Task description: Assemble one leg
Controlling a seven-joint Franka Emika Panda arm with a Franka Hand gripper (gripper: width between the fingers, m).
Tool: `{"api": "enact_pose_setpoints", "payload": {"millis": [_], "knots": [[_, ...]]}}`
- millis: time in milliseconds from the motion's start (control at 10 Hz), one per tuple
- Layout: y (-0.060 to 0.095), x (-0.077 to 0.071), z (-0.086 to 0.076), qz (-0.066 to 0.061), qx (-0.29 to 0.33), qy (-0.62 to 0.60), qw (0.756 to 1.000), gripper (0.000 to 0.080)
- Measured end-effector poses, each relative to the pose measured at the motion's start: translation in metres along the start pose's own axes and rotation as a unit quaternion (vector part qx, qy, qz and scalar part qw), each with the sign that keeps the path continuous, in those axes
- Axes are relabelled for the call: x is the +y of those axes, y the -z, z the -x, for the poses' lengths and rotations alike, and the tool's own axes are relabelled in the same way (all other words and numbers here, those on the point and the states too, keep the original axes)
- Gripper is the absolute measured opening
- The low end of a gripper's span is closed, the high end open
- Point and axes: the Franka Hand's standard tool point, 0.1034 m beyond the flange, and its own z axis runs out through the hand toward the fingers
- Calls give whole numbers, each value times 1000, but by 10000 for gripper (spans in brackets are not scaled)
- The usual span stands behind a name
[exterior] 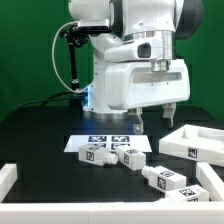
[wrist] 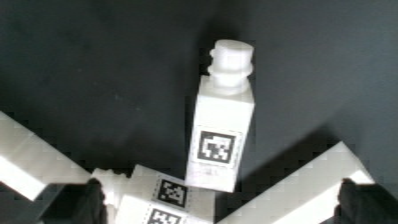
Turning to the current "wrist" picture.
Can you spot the white U-shaped obstacle fence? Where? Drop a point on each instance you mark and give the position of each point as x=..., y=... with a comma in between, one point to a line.
x=150, y=199

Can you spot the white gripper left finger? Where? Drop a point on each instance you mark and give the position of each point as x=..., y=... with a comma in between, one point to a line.
x=34, y=165

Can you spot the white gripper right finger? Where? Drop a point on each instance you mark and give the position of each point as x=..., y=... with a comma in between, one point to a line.
x=297, y=202

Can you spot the white table leg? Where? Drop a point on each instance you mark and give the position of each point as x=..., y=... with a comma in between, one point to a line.
x=224, y=107

